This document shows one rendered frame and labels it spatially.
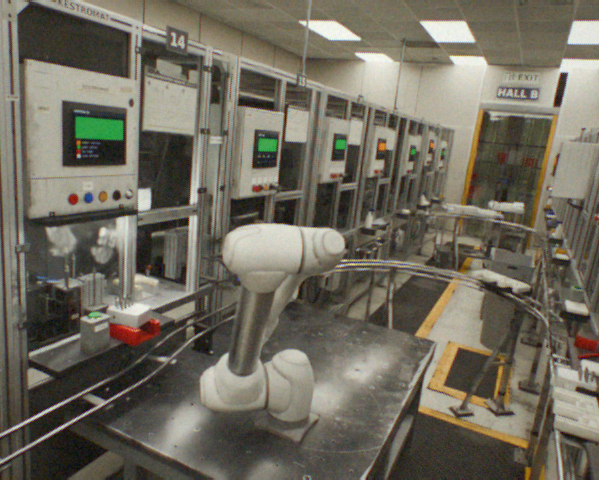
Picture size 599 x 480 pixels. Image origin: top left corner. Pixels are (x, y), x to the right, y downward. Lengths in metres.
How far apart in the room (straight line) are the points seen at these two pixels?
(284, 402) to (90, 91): 1.21
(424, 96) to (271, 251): 9.03
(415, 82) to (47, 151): 9.00
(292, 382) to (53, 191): 0.99
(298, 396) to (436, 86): 8.83
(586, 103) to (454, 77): 2.32
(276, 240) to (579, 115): 8.90
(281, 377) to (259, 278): 0.52
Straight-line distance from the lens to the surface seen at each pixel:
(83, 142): 1.70
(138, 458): 1.79
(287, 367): 1.65
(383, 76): 10.36
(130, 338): 1.82
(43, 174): 1.65
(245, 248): 1.19
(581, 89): 9.89
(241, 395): 1.61
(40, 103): 1.63
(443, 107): 9.99
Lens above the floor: 1.71
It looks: 13 degrees down
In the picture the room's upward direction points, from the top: 6 degrees clockwise
